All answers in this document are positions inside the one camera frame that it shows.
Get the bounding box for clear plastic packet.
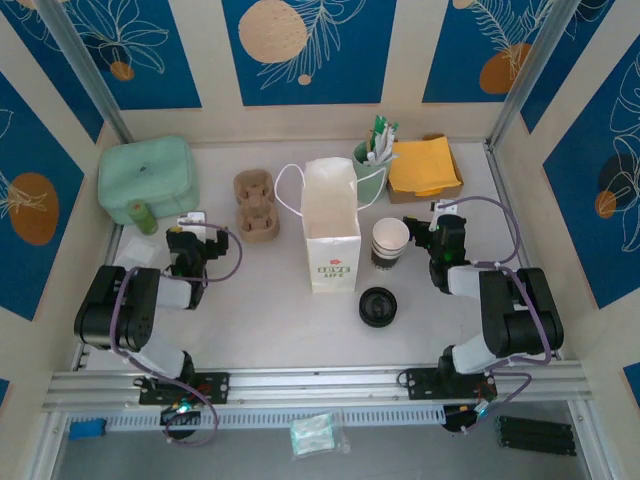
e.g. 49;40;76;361
113;235;157;269

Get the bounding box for mint green holder cup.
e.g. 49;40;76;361
352;140;394;205

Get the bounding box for black ribbed rack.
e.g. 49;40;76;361
494;414;577;457

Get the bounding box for brown paper coffee cup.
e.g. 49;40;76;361
371;218;411;252

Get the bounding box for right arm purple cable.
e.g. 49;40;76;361
439;196;554;436

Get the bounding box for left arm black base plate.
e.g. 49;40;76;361
138;372;231;406

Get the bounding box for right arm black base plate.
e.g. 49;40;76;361
402;367;496;401

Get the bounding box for black cup lid stack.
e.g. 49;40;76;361
358;286;399;329

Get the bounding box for clear bag green white contents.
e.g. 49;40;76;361
288;410;352;459

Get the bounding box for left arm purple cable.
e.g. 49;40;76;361
110;224;245;446

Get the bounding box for small green-lit circuit board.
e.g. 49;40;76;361
469;397;496;421
159;402;202;426

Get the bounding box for blue plastic block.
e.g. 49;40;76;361
68;418;106;442

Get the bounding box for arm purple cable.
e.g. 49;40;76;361
110;224;245;446
439;196;554;436

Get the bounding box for mint green lunch box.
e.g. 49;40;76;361
97;135;201;226

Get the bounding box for white paper-wrapped straw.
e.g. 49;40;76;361
364;147;401;167

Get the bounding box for aluminium frame post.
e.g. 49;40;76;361
487;0;584;149
37;0;134;146

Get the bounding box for cardboard napkin box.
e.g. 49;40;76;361
385;132;465;205

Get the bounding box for small green bottle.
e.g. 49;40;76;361
127;199;160;236

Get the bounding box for white slotted cable duct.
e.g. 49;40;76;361
104;405;446;432

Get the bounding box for aluminium mounting rail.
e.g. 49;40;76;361
42;362;586;414

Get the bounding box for yellow paper napkins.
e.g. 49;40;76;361
388;135;461;197

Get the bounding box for white paper takeout bag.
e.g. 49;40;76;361
273;157;389;295

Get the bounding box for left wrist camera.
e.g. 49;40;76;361
177;210;209;232

